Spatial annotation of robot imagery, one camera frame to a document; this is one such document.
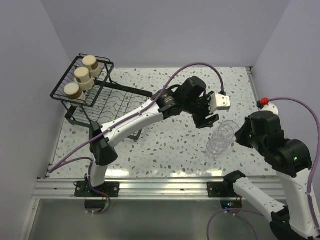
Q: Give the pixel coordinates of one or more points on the black wire dish rack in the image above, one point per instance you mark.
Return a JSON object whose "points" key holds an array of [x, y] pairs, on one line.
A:
{"points": [[105, 102]]}

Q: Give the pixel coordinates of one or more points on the beige cup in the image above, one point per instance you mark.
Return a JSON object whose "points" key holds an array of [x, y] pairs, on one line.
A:
{"points": [[74, 92], [92, 64], [84, 78]]}

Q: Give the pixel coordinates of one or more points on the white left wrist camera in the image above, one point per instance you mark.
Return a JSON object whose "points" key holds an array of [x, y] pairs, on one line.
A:
{"points": [[219, 102]]}

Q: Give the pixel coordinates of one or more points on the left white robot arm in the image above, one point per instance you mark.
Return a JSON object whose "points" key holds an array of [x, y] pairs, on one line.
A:
{"points": [[190, 97]]}

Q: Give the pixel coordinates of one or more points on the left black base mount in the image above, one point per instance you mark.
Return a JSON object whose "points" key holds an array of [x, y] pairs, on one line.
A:
{"points": [[110, 188]]}

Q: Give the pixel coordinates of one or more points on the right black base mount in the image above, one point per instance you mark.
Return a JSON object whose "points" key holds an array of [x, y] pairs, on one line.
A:
{"points": [[220, 189]]}

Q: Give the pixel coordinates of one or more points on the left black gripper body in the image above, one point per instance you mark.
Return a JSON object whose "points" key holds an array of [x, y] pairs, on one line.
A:
{"points": [[200, 109]]}

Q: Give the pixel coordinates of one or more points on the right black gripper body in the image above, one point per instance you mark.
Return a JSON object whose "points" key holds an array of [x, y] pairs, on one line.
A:
{"points": [[246, 137]]}

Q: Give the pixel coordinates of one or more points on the aluminium mounting rail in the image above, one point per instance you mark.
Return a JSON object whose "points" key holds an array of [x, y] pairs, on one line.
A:
{"points": [[132, 189]]}

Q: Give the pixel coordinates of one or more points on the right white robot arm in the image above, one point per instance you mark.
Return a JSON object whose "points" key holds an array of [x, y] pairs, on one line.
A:
{"points": [[291, 160]]}

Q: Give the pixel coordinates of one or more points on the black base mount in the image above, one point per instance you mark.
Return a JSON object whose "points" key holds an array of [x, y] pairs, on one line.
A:
{"points": [[220, 189], [110, 188]]}

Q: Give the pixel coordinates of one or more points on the clear plastic cup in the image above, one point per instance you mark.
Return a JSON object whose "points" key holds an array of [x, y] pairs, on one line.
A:
{"points": [[227, 130], [214, 151], [218, 144]]}

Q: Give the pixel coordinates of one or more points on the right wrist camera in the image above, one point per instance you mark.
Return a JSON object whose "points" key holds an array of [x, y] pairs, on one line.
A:
{"points": [[265, 105]]}

